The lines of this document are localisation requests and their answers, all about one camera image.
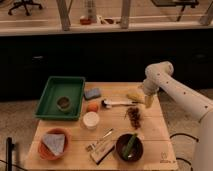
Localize yellow banana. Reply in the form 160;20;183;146
127;91;144;103

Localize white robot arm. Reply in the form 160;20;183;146
142;61;213;171

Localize white paper cup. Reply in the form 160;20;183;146
83;112;100;130

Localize green cucumber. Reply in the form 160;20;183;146
122;133;137;160

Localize dark brown bowl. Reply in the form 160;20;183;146
115;134;143;162

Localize silver fork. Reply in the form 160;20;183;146
85;128;114;152

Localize orange fruit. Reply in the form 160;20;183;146
86;102;99;112

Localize blue sponge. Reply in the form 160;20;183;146
84;88;101;100

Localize wooden block with label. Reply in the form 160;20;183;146
90;140;114;165

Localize green plastic tray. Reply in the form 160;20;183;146
35;76;85;120

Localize red bowl on shelf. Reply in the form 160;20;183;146
79;17;92;25

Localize grey folded cloth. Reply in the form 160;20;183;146
42;134;65;156

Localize orange bowl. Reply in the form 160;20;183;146
38;128;70;161

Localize black office chair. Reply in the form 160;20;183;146
8;0;43;16

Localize white handled brush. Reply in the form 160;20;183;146
101;99;135;108

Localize black cable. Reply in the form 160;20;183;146
169;132;195;168

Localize black stand post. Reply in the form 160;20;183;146
6;137;14;171

